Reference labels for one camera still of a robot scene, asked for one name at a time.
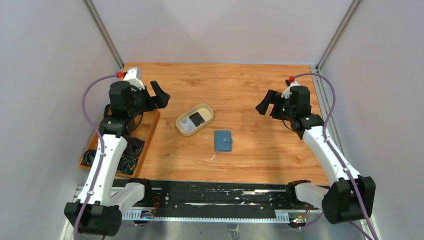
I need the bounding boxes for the cream oval plastic tray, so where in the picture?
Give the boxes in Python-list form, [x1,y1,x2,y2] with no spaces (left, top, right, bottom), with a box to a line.
[175,103,214,137]

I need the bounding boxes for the blue leather card holder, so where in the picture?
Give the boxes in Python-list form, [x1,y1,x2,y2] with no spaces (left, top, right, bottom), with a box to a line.
[214,130,233,152]

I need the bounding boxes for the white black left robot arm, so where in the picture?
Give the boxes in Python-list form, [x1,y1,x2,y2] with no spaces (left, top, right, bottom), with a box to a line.
[64,80,171,240]

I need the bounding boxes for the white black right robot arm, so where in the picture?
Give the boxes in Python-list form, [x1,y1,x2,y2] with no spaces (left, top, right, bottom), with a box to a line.
[255,85,376,224]

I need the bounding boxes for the white VIP card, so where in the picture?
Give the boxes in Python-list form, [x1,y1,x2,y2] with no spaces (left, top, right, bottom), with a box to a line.
[180,117,197,133]

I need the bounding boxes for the black VIP card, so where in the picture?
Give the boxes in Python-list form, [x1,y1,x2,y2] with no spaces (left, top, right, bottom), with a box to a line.
[188,111,205,127]

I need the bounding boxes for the wooden compartment organizer tray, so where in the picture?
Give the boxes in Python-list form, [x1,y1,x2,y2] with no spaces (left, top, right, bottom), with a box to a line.
[78,107,161,180]

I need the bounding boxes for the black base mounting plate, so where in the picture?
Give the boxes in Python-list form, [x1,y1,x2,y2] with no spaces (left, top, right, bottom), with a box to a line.
[109,178,322,220]

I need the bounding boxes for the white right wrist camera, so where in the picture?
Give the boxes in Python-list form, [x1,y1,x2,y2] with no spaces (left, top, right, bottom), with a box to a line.
[281,78,300,99]

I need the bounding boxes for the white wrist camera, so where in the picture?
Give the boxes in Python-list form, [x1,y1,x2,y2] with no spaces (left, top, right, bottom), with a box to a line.
[123,67,146,90]
[281,78,300,99]

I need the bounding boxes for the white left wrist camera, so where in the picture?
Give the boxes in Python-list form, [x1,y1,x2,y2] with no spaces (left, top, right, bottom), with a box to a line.
[123,67,146,90]

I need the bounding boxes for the black coiled cable bundle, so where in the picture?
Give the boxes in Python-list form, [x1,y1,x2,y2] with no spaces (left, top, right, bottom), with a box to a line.
[116,155,139,176]
[81,149,98,167]
[124,136,146,158]

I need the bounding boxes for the aluminium frame rail front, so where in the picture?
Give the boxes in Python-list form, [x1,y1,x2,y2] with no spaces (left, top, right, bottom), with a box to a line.
[71,185,327,224]

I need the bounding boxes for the aluminium corner post left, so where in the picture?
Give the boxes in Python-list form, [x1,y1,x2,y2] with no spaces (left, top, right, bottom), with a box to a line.
[82,0,125,69]

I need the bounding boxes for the aluminium corner post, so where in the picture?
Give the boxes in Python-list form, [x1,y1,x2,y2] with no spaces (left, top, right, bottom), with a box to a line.
[316,0,363,72]
[82,0,125,69]

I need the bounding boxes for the aluminium corner post right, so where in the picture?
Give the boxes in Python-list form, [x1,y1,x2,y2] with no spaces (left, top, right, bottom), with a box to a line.
[316,0,363,72]

